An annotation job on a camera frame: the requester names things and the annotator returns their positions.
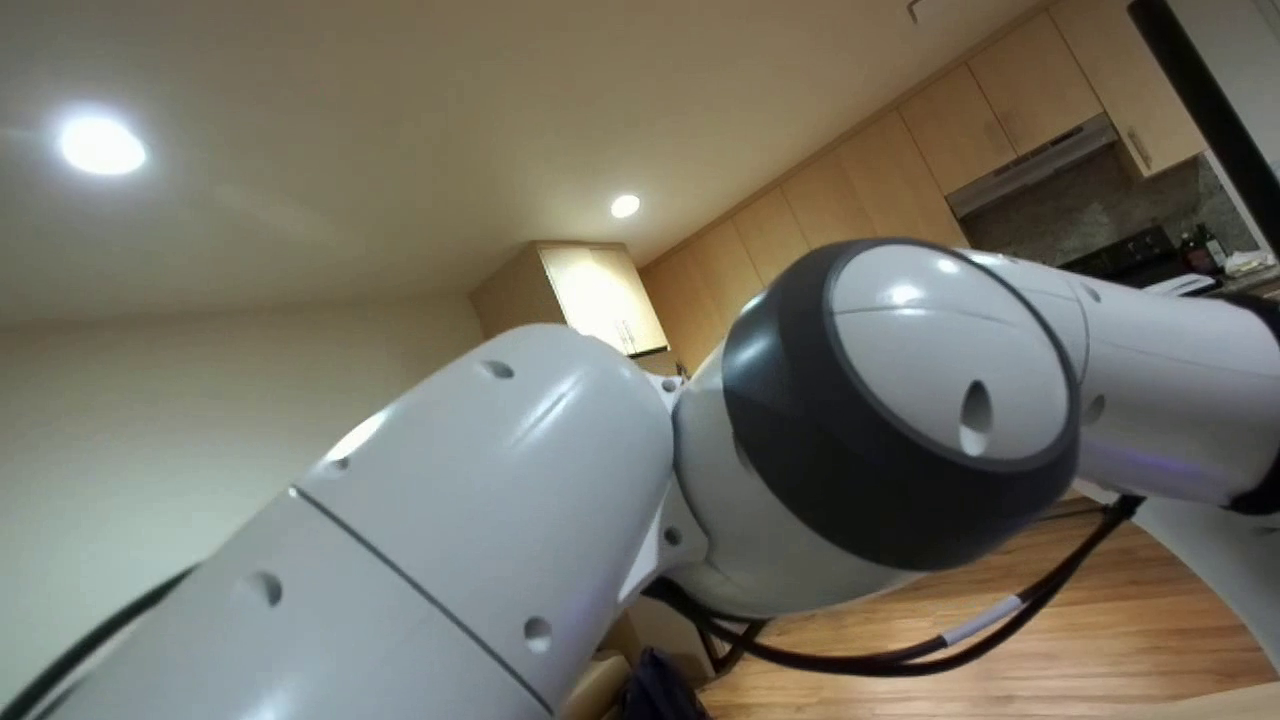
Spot wooden cabinet column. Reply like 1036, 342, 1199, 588
468, 236, 674, 362

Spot light wooden kitchen cabinets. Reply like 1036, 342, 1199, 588
638, 0, 1212, 378

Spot grey range hood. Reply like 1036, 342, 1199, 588
944, 110, 1128, 220

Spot large round ceiling light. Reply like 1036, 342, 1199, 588
51, 105, 158, 183

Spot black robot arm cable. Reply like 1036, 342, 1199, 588
638, 486, 1153, 681

